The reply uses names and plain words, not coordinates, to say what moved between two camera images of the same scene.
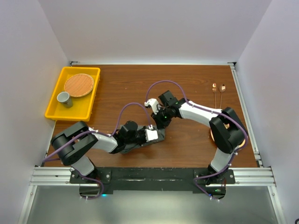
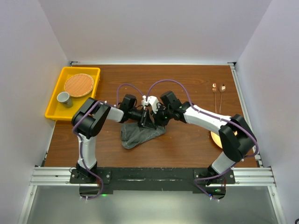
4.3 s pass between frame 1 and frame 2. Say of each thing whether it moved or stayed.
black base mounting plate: stayed
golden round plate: moved
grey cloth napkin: moved
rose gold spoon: stayed
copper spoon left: stayed
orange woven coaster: stayed
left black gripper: moved
